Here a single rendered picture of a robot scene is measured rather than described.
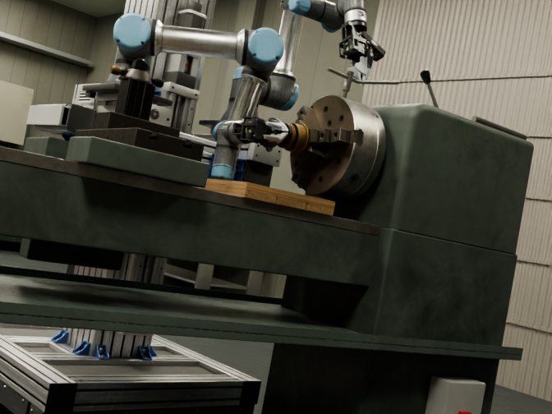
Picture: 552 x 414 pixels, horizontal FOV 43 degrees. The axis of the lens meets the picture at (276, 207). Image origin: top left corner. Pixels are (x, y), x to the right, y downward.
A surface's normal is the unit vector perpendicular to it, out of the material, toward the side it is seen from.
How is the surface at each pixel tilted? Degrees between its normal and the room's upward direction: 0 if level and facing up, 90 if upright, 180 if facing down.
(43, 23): 90
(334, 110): 90
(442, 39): 90
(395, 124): 90
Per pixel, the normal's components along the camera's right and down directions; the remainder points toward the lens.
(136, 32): -0.02, -0.02
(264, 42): 0.24, 0.00
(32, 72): 0.66, 0.10
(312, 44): -0.73, -0.15
